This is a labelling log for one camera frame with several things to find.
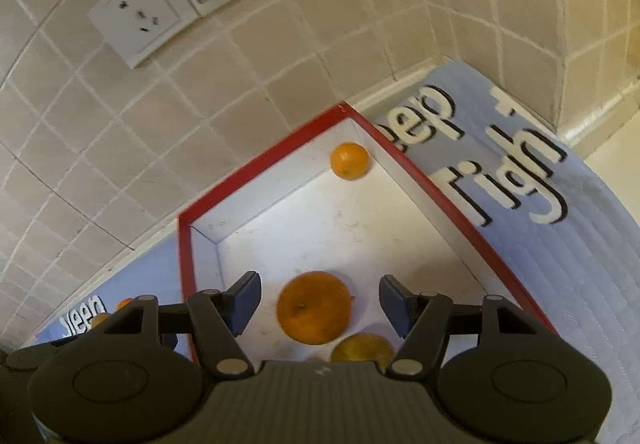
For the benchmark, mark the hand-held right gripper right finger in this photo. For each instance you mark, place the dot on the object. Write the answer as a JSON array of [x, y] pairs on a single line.
[[394, 304]]

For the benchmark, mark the yellowish orange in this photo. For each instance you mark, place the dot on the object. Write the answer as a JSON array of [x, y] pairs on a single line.
[[362, 349]]

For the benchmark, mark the small orange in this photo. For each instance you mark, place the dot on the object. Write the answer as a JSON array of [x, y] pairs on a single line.
[[125, 304], [349, 160]]

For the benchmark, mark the blue printed mat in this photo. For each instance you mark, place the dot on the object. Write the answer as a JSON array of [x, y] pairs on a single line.
[[575, 274]]

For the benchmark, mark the large orange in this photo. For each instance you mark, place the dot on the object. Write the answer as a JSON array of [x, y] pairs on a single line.
[[314, 308]]

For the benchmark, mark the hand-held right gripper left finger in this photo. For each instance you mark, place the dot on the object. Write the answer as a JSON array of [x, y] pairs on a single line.
[[246, 300]]

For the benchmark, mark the red box with white inside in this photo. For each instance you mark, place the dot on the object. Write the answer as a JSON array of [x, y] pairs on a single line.
[[320, 229]]

